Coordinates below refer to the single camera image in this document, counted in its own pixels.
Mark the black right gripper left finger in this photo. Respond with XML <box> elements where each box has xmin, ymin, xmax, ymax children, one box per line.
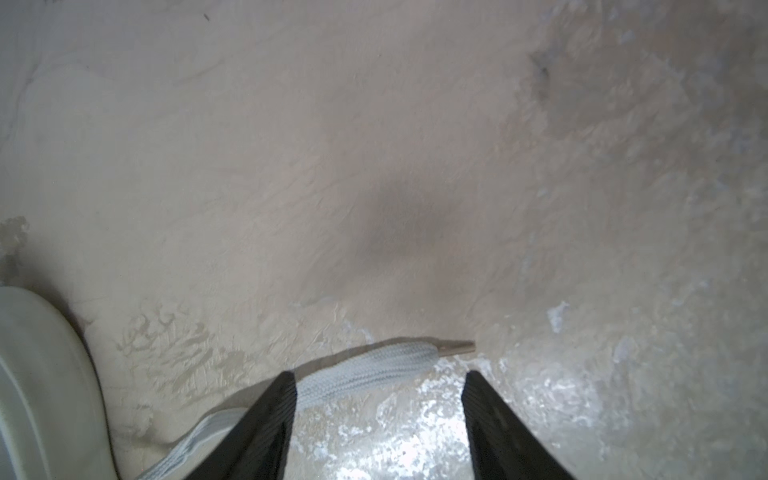
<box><xmin>187</xmin><ymin>371</ymin><xmax>297</xmax><ymax>480</ymax></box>

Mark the white shoelace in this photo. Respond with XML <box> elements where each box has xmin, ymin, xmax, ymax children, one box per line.
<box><xmin>139</xmin><ymin>339</ymin><xmax>476</xmax><ymax>479</ymax></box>

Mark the white sneaker shoe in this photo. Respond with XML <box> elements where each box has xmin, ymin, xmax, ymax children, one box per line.
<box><xmin>1</xmin><ymin>287</ymin><xmax>118</xmax><ymax>479</ymax></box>

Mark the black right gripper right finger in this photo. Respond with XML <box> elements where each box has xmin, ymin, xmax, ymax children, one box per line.
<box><xmin>461</xmin><ymin>370</ymin><xmax>574</xmax><ymax>480</ymax></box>

